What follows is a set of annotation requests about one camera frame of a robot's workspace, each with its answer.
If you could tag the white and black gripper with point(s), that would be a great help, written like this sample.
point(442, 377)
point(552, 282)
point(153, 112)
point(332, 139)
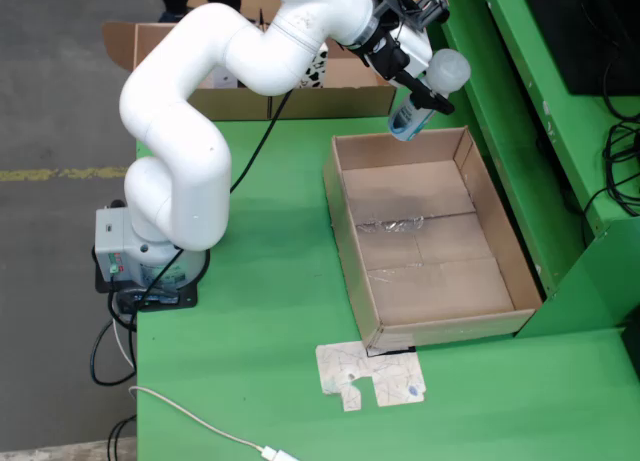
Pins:
point(395, 51)

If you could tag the translucent bottle with blue label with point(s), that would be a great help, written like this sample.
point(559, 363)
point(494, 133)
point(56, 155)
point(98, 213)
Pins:
point(450, 71)

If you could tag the grey robot base unit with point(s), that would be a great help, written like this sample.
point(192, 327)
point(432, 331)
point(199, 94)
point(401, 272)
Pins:
point(112, 246)

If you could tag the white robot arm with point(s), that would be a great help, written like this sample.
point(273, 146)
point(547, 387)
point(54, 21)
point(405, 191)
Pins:
point(200, 46)

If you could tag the brown cardboard box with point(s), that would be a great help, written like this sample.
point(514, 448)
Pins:
point(340, 101)
point(120, 41)

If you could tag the shallow cardboard tray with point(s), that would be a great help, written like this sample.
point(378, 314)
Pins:
point(450, 291)

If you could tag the flat cardboard sheets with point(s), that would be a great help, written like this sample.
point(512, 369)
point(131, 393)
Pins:
point(255, 1)

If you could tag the cow print carton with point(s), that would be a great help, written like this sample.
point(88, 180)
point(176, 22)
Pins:
point(317, 76)

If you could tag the black monitor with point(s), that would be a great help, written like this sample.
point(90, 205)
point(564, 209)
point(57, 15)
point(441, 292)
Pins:
point(575, 31)

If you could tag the tall white carton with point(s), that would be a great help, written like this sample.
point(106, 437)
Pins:
point(225, 81)

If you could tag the white scribbled paper sticker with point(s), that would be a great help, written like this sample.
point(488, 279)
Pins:
point(390, 376)

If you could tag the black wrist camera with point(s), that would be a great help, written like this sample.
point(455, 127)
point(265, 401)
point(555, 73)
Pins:
point(430, 8)

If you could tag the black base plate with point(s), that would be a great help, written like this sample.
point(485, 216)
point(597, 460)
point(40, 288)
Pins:
point(180, 298)

